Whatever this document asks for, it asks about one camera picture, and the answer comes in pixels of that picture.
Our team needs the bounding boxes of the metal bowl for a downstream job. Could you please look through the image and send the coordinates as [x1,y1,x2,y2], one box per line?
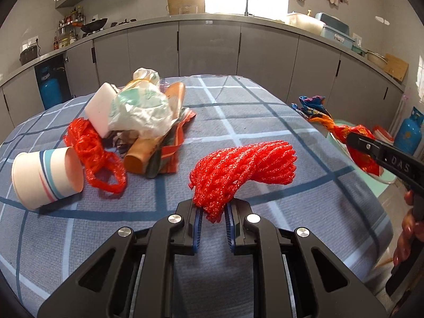
[366,50,389,67]

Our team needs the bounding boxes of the striped paper cup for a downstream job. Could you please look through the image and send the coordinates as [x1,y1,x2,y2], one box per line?
[11,146,84,210]

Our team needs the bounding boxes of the teal plastic storage box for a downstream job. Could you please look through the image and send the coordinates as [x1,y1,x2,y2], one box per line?
[315,12,356,47]

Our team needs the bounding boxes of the colourful twisted snack wrapper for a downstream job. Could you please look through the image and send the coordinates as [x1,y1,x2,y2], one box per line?
[291,95,380,176]

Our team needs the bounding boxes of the dark rice cooker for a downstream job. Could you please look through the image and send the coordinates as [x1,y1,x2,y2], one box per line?
[20,45,40,66]

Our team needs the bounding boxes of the light wooden board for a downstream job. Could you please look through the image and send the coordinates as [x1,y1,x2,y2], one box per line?
[382,54,409,83]

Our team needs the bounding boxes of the person's right hand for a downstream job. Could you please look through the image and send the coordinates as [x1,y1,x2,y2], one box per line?
[392,190,424,266]

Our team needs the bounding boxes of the clear plastic bag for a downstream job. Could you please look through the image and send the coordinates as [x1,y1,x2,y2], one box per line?
[108,68,173,140]

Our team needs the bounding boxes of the black wok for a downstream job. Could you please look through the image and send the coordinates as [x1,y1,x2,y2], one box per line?
[71,18,108,34]

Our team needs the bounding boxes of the mint green bin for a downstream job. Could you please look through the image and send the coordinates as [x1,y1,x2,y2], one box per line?
[326,119,411,213]

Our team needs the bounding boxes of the red mesh bag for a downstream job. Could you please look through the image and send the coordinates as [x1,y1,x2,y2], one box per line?
[63,118,127,195]

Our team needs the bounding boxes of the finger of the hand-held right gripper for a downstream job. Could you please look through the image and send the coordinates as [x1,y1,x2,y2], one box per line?
[347,132,386,164]

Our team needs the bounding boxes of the white foam block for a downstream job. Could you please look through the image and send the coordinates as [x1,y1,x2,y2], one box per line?
[84,82,121,138]

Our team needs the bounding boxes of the white lidded container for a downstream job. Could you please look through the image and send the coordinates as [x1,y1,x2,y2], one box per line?
[285,11,327,35]

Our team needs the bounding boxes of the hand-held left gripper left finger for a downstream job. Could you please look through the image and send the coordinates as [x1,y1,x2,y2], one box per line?
[37,200,203,318]

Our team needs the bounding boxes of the metal gooseneck faucet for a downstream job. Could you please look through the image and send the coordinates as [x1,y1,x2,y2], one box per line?
[232,0,250,17]

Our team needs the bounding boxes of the blue gas cylinder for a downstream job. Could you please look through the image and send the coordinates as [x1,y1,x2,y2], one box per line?
[36,66,63,110]
[394,107,424,154]

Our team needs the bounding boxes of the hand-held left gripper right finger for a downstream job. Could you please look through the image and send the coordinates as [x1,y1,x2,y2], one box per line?
[224,200,388,318]

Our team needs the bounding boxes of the blue checked tablecloth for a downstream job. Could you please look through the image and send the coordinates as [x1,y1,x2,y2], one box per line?
[0,74,395,318]

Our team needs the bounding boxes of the rack of condiment bottles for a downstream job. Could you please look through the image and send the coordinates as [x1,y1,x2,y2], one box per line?
[53,6,86,50]

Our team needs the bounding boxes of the red foam fruit net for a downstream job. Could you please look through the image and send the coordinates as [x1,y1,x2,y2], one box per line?
[189,140,297,224]

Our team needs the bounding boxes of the wooden cutting board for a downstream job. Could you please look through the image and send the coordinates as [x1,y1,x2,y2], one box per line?
[166,0,206,15]

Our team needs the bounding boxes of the red lidded floor container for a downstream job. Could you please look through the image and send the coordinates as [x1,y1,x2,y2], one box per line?
[373,125,395,144]

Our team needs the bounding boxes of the grey kitchen cabinets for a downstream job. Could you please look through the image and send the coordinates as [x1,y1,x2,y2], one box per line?
[0,13,406,130]

